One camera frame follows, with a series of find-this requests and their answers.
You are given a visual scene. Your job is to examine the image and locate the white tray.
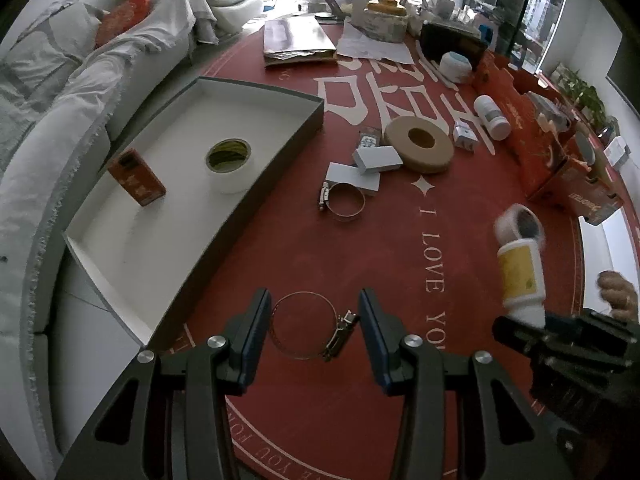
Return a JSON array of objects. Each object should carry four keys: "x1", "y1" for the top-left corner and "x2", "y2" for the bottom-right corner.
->
[{"x1": 577, "y1": 207, "x2": 640, "y2": 316}]

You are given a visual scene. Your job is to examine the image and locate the small white box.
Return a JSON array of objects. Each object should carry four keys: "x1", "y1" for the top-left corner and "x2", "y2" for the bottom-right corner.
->
[{"x1": 351, "y1": 146, "x2": 403, "y2": 175}]

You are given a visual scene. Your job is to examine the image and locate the small orange box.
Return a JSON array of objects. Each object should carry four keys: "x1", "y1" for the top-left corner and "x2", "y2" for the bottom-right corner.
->
[{"x1": 106, "y1": 149, "x2": 167, "y2": 207}]

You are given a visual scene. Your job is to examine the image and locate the white charger plug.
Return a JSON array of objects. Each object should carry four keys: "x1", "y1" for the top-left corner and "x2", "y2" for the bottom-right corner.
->
[{"x1": 452, "y1": 121, "x2": 482, "y2": 152}]

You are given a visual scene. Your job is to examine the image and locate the potted green plants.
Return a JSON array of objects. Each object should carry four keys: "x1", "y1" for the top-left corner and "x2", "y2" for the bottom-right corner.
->
[{"x1": 555, "y1": 62, "x2": 618, "y2": 131}]

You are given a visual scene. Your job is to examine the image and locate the beige armchair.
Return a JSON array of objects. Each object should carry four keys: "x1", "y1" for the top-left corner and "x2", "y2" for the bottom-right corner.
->
[{"x1": 202, "y1": 0, "x2": 266, "y2": 36}]

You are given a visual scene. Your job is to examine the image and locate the plain white bottle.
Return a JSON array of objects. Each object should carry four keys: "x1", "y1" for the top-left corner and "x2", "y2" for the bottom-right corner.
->
[{"x1": 472, "y1": 95, "x2": 512, "y2": 140}]

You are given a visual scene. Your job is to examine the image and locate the person's right hand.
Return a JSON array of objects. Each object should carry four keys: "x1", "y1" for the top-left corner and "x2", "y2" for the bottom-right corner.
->
[{"x1": 597, "y1": 270, "x2": 640, "y2": 323}]

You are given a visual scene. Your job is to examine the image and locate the brown flat box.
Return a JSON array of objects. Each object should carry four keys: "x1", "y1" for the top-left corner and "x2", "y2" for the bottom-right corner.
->
[{"x1": 263, "y1": 16, "x2": 340, "y2": 68}]

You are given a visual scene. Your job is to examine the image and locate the patterned round box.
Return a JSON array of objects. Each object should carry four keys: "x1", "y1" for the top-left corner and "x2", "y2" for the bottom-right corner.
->
[{"x1": 348, "y1": 7, "x2": 410, "y2": 43}]

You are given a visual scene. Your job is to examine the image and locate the orange gift carton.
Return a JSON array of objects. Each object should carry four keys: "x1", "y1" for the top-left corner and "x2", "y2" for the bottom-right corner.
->
[{"x1": 475, "y1": 52, "x2": 576, "y2": 198}]

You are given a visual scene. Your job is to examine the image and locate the metal hose clamp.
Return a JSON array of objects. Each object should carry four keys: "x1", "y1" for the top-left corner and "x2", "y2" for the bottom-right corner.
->
[
  {"x1": 270, "y1": 291, "x2": 362, "y2": 362},
  {"x1": 317, "y1": 181, "x2": 367, "y2": 223}
]

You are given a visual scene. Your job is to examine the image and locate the white round jar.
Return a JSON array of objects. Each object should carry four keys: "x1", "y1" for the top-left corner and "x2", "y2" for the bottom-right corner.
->
[{"x1": 439, "y1": 51, "x2": 473, "y2": 82}]

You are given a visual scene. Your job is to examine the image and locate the red cushion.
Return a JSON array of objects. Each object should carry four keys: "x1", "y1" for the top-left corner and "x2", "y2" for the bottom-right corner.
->
[{"x1": 95, "y1": 0, "x2": 166, "y2": 46}]

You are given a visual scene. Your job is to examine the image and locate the sofa with white cover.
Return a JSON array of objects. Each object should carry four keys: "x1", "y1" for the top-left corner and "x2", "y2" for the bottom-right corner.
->
[{"x1": 0, "y1": 0, "x2": 221, "y2": 461}]

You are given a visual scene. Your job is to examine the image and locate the white bottle with yellow label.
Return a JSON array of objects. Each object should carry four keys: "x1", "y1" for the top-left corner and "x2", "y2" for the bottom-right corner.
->
[{"x1": 495, "y1": 239, "x2": 548, "y2": 328}]

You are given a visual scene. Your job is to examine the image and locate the large grey tray box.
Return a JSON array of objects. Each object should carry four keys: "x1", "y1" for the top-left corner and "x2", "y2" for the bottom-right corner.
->
[{"x1": 62, "y1": 76, "x2": 326, "y2": 348}]

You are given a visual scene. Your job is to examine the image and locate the white paper sheets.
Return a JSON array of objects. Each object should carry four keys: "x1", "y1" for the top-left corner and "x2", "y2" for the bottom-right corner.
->
[{"x1": 336, "y1": 17, "x2": 426, "y2": 64}]

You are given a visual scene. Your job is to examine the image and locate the dark patterned small box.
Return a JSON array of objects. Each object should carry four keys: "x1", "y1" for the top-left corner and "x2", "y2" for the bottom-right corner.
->
[{"x1": 356, "y1": 127, "x2": 383, "y2": 151}]

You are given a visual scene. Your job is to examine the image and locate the brown paper tape roll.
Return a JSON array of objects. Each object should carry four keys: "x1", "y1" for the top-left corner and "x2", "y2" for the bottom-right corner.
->
[{"x1": 383, "y1": 116, "x2": 455, "y2": 175}]

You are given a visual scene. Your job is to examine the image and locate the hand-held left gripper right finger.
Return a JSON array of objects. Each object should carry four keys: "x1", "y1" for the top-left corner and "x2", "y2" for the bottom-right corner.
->
[{"x1": 359, "y1": 287, "x2": 586, "y2": 480}]

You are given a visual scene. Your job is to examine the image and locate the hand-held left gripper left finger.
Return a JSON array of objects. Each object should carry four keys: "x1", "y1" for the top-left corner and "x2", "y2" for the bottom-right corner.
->
[{"x1": 55, "y1": 287, "x2": 273, "y2": 480}]

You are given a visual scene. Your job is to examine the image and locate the black box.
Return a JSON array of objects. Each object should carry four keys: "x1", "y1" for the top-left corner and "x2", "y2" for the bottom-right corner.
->
[{"x1": 419, "y1": 22, "x2": 488, "y2": 71}]

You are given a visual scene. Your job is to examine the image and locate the clear tape roll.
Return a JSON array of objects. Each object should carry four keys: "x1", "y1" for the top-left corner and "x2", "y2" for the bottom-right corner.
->
[{"x1": 494, "y1": 203, "x2": 545, "y2": 248}]

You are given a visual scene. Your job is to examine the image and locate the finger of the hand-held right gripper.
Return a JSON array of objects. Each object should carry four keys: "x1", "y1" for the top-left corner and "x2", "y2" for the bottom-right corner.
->
[
  {"x1": 545, "y1": 309, "x2": 628, "y2": 343},
  {"x1": 492, "y1": 314, "x2": 553, "y2": 361}
]

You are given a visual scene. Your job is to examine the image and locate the white tape roll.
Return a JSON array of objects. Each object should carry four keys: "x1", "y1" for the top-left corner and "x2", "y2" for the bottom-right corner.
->
[{"x1": 205, "y1": 138, "x2": 257, "y2": 195}]

